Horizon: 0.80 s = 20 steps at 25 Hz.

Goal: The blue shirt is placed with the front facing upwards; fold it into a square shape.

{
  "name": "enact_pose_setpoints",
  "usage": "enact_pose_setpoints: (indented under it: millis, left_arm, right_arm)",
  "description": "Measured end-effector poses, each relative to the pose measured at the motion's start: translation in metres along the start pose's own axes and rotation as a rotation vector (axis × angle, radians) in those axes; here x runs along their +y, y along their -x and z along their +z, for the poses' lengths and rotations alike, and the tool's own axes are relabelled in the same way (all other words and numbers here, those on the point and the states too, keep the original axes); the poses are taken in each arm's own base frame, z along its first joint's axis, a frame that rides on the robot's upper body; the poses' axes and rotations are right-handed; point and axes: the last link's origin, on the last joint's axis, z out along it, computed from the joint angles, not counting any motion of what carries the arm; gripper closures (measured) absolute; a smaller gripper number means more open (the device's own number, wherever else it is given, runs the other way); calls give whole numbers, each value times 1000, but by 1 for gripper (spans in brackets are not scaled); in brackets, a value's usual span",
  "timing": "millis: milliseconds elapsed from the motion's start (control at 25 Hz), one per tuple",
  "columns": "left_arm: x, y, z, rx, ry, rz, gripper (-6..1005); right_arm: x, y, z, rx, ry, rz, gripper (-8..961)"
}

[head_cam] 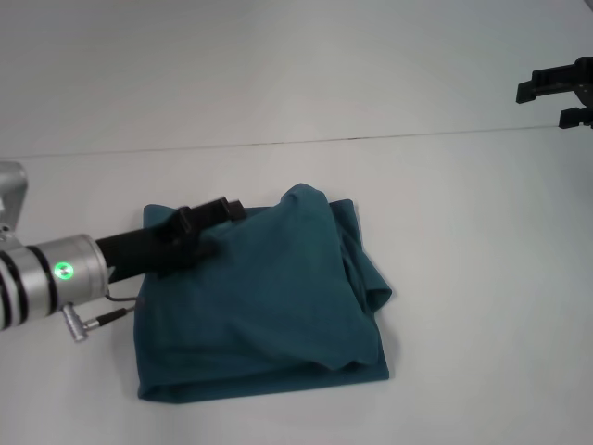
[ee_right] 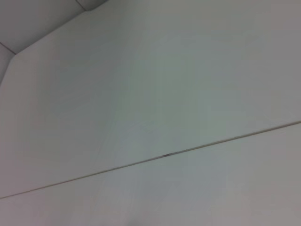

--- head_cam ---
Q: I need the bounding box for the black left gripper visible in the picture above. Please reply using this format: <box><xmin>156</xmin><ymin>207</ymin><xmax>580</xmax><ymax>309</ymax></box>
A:
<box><xmin>95</xmin><ymin>197</ymin><xmax>246</xmax><ymax>282</ymax></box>

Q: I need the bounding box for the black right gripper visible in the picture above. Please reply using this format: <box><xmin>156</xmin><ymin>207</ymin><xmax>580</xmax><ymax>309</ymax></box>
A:
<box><xmin>516</xmin><ymin>55</ymin><xmax>593</xmax><ymax>130</ymax></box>

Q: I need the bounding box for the blue t-shirt with pink print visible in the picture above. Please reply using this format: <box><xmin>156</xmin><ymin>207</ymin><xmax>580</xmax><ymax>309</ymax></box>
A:
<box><xmin>132</xmin><ymin>183</ymin><xmax>394</xmax><ymax>403</ymax></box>

